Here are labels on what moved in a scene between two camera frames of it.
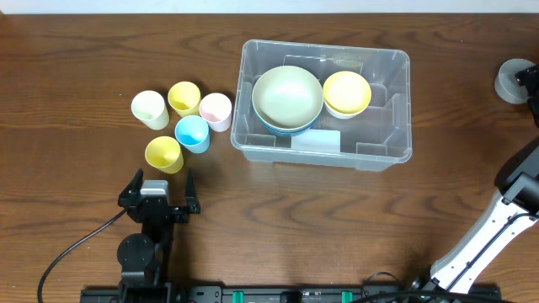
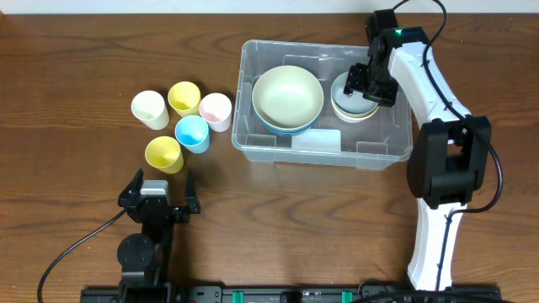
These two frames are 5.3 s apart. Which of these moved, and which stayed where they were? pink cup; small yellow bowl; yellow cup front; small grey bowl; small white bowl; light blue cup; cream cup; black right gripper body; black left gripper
Moved: small grey bowl; black right gripper body; small white bowl; small yellow bowl
Stayed: pink cup; light blue cup; yellow cup front; black left gripper; cream cup
